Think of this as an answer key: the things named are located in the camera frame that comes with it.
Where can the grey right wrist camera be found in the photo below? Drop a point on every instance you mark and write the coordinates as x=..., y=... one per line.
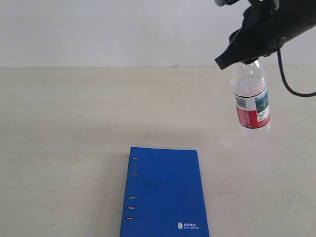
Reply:
x=222, y=3

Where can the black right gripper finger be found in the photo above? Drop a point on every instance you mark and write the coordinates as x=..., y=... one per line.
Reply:
x=230, y=56

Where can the blue ring-binder notebook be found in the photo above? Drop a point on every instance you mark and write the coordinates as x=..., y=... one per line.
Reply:
x=163, y=195

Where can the clear water bottle red cap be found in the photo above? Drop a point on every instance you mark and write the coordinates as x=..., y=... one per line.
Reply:
x=250, y=92

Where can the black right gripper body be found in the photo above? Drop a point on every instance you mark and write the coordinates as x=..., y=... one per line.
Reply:
x=268, y=20

